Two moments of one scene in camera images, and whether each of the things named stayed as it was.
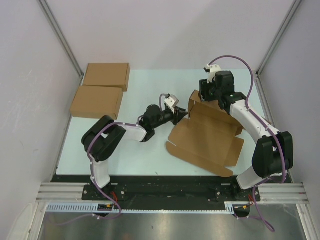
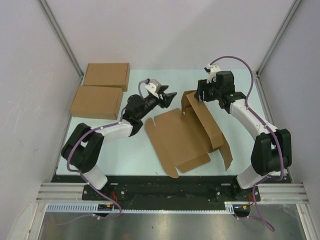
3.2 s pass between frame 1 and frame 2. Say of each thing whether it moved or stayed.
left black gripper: moved
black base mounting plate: stayed
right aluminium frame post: stayed
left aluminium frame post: stayed
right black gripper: stayed
